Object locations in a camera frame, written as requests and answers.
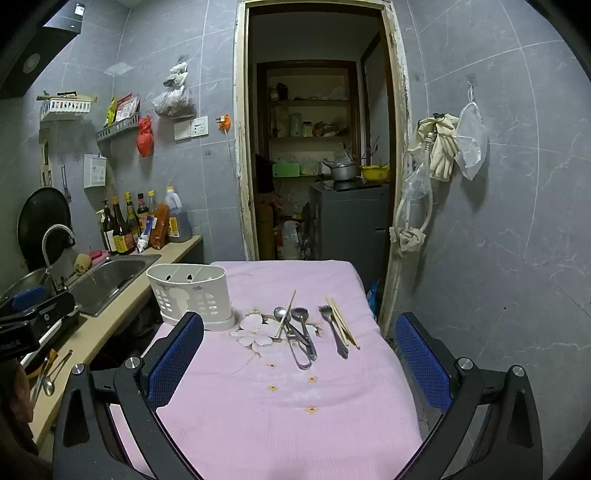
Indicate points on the small steel spoon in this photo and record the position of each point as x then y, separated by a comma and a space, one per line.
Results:
279, 314

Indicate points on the wooden shelf unit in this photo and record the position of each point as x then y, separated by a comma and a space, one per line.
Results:
307, 102

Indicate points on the red plastic bag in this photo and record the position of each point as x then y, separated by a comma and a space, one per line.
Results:
145, 138

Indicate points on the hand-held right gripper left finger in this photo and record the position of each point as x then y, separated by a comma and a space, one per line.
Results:
178, 357

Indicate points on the white plastic utensil holder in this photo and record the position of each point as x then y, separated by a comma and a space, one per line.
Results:
194, 295

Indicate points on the large oil jug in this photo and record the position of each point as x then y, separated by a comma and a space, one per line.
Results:
179, 221

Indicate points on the steel fork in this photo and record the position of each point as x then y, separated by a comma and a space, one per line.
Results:
333, 330

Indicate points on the white blue packet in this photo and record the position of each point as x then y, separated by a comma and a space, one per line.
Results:
144, 237

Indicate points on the steel tongs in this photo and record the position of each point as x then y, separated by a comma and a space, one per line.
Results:
298, 355

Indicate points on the white wall socket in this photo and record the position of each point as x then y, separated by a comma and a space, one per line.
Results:
200, 127

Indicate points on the pink floral cloth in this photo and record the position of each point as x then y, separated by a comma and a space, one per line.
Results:
258, 415

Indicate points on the gold spoon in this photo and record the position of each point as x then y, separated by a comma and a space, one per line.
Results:
57, 371

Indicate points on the white wall basket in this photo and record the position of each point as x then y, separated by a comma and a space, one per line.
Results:
64, 107

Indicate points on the white knotted rag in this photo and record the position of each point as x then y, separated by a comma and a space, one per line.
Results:
408, 239

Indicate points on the steel faucet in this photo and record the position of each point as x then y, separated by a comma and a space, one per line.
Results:
55, 230

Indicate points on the clear glass jar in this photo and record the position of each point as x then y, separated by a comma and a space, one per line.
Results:
307, 129

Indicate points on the yellow green seasoning packet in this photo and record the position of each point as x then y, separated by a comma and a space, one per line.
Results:
111, 110

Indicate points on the green box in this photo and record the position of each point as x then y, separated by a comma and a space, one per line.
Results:
286, 170

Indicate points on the white slotted wall box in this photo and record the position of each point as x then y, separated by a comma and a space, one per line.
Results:
94, 170

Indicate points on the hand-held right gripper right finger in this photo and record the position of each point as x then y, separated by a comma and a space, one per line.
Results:
422, 364

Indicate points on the black wok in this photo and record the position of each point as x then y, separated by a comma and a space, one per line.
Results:
39, 217

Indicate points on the clear bag of dried goods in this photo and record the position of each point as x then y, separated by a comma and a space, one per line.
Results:
174, 99

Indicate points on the pale green jar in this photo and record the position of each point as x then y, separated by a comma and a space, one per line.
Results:
295, 125

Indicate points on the sauce bottle red cap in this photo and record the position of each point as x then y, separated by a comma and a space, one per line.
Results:
142, 210

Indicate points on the orange plug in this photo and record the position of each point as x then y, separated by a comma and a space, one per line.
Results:
224, 122

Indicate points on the black range hood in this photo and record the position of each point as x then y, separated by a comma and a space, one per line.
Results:
32, 60

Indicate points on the small steel pot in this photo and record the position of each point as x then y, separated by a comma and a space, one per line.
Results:
342, 171

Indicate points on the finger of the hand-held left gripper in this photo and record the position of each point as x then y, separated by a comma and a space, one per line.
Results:
41, 309

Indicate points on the tan loofah scrubber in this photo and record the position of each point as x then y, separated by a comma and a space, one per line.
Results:
83, 264

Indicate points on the pump soap bottle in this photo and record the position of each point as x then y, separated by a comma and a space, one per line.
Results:
106, 228

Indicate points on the clear plastic bag on hook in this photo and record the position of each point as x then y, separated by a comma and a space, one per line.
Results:
472, 147

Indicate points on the yellow bowl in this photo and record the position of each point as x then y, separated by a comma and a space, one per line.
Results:
375, 174

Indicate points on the hanging steel spatula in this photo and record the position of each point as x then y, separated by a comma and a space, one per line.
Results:
66, 182

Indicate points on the dried plant stems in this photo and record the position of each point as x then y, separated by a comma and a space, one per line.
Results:
373, 150

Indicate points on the grey wall shelf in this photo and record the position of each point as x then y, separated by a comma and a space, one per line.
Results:
117, 129

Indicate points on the steel sink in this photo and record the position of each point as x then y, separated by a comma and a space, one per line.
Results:
108, 277

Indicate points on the black induction cooker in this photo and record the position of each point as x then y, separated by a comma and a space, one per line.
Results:
62, 328

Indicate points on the person's left forearm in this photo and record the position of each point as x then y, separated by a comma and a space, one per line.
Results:
14, 406

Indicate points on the pink scrub brush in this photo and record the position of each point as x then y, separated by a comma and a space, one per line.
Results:
100, 254

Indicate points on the clear bottle yellow cap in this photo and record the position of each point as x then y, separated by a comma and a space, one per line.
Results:
152, 203

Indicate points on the red brown spice packet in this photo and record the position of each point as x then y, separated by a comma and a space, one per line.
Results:
160, 226

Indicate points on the sauce bottle yellow cap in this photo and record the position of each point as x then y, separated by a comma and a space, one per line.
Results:
131, 214

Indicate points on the door frame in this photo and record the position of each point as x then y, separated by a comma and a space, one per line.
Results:
240, 138

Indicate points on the wooden knife holder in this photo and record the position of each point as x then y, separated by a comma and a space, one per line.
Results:
45, 159

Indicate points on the white wall switch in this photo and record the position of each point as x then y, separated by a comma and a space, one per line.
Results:
183, 129

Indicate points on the steel cooking pot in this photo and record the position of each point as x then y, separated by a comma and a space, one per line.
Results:
23, 281

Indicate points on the red white seasoning packet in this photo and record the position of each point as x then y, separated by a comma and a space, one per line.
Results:
127, 107

